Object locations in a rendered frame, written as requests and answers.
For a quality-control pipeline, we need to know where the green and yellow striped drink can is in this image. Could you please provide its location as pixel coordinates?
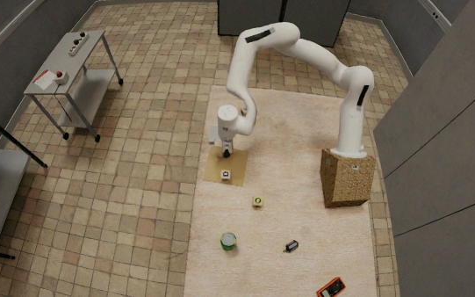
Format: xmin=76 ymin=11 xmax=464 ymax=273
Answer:
xmin=220 ymin=232 xmax=236 ymax=250

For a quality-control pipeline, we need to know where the tan flat mat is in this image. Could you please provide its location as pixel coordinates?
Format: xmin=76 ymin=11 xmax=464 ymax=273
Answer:
xmin=203 ymin=145 xmax=248 ymax=186

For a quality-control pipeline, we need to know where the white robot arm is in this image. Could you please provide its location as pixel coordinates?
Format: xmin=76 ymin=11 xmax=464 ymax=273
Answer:
xmin=209 ymin=22 xmax=374 ymax=158

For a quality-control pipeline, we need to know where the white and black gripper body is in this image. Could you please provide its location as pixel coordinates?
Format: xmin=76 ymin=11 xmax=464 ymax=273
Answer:
xmin=222 ymin=140 xmax=233 ymax=153

